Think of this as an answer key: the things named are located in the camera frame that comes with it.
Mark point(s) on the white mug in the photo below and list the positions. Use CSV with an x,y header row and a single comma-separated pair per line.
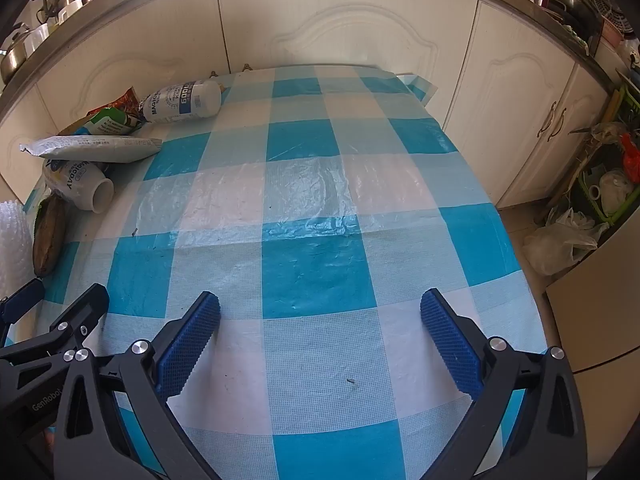
x,y
70,10
37,37

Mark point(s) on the red plastic bag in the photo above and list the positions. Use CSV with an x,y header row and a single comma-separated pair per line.
x,y
631,160

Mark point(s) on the blue checked tablecloth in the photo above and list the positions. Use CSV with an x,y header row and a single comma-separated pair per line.
x,y
310,270

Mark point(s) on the steel kettle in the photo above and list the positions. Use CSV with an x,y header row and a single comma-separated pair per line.
x,y
12,62

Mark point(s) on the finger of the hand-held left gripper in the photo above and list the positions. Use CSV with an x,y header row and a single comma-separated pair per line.
x,y
82,307
22,301

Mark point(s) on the beige board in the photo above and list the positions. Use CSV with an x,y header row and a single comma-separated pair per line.
x,y
595,320

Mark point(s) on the cream cabinet door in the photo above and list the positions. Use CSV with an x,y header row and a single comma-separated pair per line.
x,y
350,25
500,110
585,95
15,150
125,50

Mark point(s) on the white bottle blue label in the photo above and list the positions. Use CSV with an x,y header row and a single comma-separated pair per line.
x,y
195,100
92,190

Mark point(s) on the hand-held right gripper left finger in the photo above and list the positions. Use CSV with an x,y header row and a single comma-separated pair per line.
x,y
190,347

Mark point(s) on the black pan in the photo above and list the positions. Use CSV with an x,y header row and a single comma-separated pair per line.
x,y
575,7

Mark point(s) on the green dish rack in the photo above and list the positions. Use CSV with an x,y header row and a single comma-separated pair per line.
x,y
621,96

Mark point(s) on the green snack packet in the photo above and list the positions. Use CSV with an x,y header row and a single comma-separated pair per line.
x,y
107,121

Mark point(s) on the silver snack packet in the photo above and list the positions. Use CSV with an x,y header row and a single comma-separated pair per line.
x,y
100,149

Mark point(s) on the brown oval peel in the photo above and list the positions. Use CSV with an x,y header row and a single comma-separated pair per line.
x,y
50,240

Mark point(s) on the round steamer rack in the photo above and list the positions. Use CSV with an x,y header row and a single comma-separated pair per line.
x,y
607,5

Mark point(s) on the white rolled cloth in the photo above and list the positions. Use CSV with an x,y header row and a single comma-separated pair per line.
x,y
12,245

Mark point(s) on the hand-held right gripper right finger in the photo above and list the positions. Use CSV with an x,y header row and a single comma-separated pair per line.
x,y
450,347

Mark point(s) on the white plastic bag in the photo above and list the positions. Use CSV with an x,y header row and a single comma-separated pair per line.
x,y
555,250

